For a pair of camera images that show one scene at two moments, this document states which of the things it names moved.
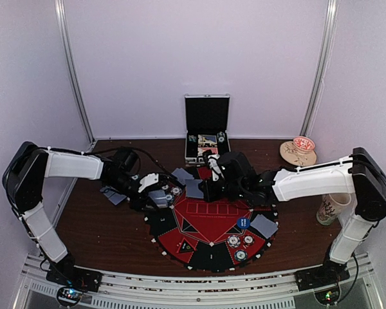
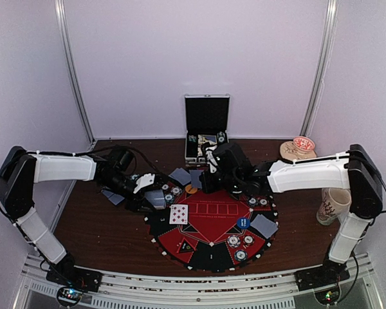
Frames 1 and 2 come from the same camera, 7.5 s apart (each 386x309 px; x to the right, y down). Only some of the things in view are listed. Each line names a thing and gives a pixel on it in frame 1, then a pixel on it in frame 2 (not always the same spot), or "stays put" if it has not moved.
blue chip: (240, 255) stays put
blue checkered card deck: (159, 197) stays put
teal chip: (170, 198) stays put
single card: (192, 190) -> (195, 182)
